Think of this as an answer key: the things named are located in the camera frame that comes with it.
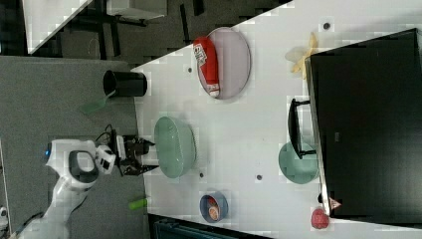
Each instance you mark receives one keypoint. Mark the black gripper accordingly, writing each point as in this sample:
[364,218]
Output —
[129,150]

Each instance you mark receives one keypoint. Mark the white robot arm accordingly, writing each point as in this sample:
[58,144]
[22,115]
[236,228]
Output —
[79,165]

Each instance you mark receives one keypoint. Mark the green marker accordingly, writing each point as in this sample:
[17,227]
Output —
[137,204]

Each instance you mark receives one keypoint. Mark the green spatula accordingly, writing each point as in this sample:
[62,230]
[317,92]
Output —
[95,106]

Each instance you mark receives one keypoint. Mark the black cylindrical cup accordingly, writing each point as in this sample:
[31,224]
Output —
[124,84]

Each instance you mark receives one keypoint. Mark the blue bowl with fruit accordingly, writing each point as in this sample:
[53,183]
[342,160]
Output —
[213,207]

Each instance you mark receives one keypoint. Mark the red ketchup bottle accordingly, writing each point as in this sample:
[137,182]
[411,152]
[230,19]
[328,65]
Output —
[206,57]

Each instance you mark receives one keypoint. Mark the grey round plate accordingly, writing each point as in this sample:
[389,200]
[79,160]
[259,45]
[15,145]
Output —
[234,62]

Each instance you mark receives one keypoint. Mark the light green mug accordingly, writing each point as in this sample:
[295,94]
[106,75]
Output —
[299,170]

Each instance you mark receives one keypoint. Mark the white side table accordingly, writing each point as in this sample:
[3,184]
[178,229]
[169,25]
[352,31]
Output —
[44,18]

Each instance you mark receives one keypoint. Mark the red strawberry toy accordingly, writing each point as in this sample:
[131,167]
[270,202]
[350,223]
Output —
[319,219]

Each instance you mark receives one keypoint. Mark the peeled banana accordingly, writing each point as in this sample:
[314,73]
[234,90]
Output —
[298,56]

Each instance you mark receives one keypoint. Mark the black toaster oven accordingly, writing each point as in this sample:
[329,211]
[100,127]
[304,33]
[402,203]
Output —
[366,108]

